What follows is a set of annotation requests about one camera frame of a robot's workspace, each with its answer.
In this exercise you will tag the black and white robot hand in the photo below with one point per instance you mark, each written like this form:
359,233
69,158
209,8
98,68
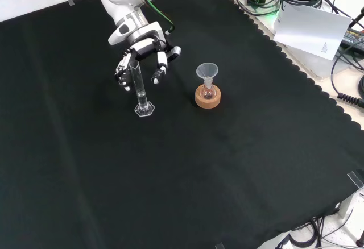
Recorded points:
148,45

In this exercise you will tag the clear graduated cylinder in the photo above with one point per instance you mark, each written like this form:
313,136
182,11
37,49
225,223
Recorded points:
141,101

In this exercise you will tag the clear plastic funnel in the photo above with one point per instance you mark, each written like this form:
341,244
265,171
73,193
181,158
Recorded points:
207,71

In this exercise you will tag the round-bottom glass flask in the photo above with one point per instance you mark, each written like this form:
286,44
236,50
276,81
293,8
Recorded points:
208,92

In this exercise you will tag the black bench cloth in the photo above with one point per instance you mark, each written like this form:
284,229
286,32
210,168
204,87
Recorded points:
170,161

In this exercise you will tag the pale board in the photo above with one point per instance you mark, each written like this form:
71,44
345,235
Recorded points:
310,30

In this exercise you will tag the white box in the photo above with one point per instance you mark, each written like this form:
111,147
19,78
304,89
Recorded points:
318,67

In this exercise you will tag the black power adapter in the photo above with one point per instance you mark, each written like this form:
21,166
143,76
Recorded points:
354,39

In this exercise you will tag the clear tape strip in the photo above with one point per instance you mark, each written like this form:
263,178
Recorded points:
355,179
219,246

